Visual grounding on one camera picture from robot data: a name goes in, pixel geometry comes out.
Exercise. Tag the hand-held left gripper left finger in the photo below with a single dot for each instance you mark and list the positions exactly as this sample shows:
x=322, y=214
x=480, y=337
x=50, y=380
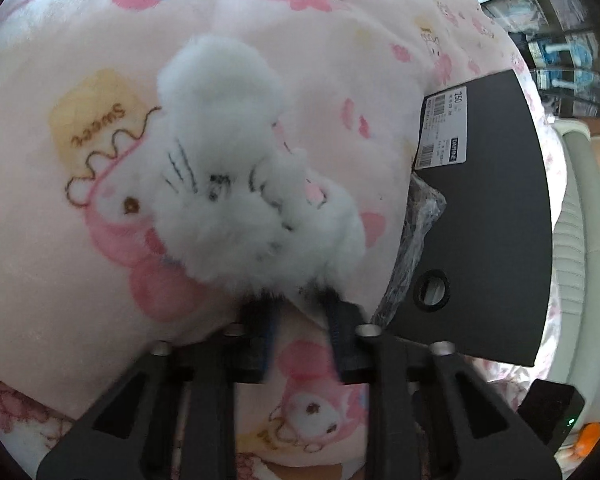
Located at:
x=272, y=327

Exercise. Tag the black cardboard box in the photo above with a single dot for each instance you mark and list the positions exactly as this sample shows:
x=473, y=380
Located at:
x=490, y=240

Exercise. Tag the white fluffy plush toy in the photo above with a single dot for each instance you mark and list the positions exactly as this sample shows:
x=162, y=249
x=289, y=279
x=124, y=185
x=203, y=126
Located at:
x=230, y=185

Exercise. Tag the crinkled clear plastic bag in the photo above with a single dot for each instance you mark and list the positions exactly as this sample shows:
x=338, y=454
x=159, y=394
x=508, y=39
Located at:
x=415, y=230

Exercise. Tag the dark glass display cabinet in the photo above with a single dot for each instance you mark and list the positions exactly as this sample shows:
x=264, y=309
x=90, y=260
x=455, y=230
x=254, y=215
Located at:
x=560, y=45

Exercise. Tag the pink cartoon printed blanket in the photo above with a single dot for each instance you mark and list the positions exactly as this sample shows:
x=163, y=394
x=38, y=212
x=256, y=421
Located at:
x=70, y=240

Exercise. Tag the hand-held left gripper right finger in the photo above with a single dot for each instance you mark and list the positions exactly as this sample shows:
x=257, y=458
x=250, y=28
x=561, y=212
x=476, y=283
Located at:
x=336, y=330

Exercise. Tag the white ribbed upholstered furniture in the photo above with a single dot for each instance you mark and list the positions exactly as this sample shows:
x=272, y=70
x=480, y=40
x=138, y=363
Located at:
x=580, y=260

